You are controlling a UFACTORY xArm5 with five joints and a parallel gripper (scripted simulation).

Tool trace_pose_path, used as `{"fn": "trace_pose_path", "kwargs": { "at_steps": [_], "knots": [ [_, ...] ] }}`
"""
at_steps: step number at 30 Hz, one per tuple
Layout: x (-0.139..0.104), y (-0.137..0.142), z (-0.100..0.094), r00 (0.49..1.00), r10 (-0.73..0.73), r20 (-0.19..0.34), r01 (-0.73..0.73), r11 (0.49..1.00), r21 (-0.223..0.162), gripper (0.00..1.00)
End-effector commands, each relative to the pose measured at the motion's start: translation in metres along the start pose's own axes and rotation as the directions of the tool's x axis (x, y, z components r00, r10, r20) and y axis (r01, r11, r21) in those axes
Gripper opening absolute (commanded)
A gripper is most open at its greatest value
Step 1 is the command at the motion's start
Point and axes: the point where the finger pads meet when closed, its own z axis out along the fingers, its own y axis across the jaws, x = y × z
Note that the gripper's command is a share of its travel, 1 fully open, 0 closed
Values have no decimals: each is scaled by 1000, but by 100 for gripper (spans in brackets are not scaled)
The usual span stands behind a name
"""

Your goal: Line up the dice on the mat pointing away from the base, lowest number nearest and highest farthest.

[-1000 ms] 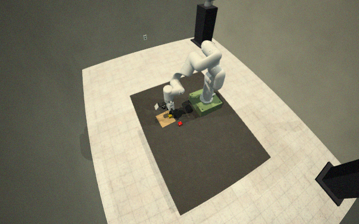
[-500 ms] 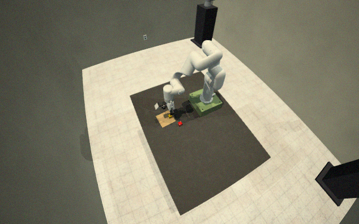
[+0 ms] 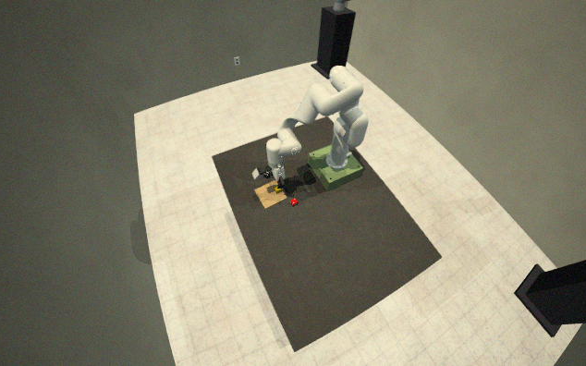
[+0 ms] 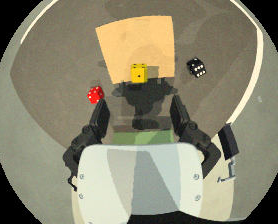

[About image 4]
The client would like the yellow die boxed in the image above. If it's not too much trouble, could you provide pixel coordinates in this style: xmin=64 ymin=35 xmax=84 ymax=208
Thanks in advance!
xmin=131 ymin=63 xmax=147 ymax=83

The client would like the tan flat mat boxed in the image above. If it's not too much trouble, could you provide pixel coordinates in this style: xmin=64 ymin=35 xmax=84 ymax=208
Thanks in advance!
xmin=96 ymin=16 xmax=174 ymax=84

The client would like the red die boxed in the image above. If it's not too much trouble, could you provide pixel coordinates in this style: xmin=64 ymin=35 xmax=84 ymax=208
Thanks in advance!
xmin=87 ymin=86 xmax=104 ymax=104

